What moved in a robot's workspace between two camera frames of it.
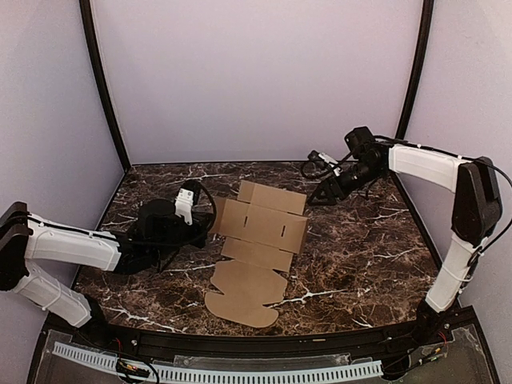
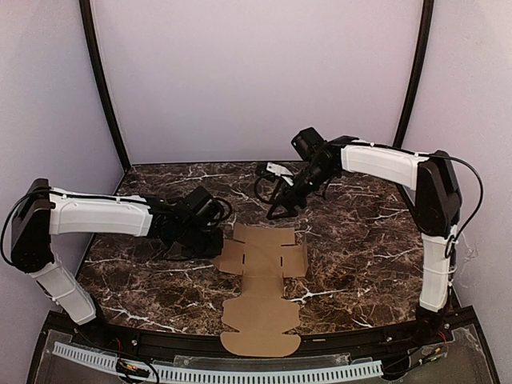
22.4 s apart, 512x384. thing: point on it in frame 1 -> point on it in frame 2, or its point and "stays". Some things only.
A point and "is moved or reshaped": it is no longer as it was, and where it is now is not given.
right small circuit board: x=429 y=353 stays
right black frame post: x=426 y=28 stays
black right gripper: x=326 y=186 -> x=283 y=199
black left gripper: x=197 y=239 -> x=213 y=250
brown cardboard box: x=262 y=230 is moved or reshaped
